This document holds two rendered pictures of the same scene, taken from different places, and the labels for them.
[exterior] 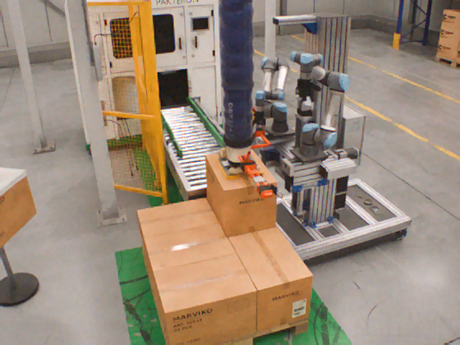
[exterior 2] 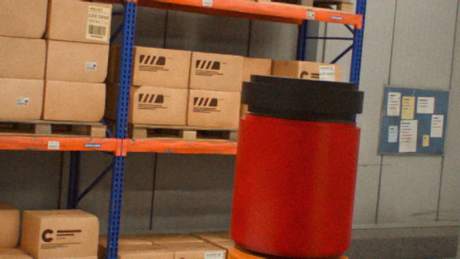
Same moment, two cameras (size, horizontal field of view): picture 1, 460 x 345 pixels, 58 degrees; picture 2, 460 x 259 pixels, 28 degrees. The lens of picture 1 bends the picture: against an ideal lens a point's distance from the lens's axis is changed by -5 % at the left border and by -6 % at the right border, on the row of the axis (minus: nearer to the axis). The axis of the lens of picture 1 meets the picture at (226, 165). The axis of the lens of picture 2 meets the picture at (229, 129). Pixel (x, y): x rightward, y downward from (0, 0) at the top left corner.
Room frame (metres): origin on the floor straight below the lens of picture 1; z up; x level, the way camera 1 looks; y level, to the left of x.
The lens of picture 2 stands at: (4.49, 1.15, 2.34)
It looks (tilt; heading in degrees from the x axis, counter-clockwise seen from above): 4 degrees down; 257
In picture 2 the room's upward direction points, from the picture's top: 5 degrees clockwise
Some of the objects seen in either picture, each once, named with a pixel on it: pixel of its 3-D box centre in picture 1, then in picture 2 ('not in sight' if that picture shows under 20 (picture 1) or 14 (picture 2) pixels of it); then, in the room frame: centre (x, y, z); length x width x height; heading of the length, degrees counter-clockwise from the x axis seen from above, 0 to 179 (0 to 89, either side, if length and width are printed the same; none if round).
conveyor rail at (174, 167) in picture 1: (164, 146); not in sight; (4.33, 0.67, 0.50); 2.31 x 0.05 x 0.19; 17
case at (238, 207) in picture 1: (239, 190); not in sight; (2.96, -0.10, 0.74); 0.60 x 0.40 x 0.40; 15
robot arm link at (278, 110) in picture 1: (279, 111); not in sight; (3.46, -0.46, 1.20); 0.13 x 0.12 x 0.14; 73
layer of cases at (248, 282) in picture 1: (216, 260); not in sight; (2.58, 0.10, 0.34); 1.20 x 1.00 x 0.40; 17
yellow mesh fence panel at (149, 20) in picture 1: (124, 109); not in sight; (4.05, 1.00, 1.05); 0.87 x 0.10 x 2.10; 69
